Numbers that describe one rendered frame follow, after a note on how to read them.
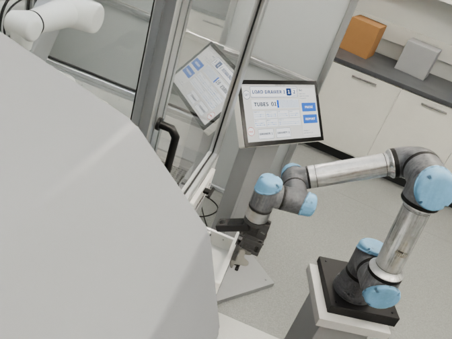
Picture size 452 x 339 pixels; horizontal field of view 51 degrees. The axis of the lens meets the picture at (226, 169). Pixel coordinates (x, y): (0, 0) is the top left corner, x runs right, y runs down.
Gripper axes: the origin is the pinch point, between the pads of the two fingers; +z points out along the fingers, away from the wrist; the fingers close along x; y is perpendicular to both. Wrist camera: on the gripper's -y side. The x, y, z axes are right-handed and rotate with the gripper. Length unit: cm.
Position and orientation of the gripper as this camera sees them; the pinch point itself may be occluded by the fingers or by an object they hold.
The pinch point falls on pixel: (232, 259)
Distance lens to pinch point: 161.4
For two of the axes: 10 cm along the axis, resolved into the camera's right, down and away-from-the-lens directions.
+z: -2.7, 8.1, 5.2
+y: 9.2, 3.7, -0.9
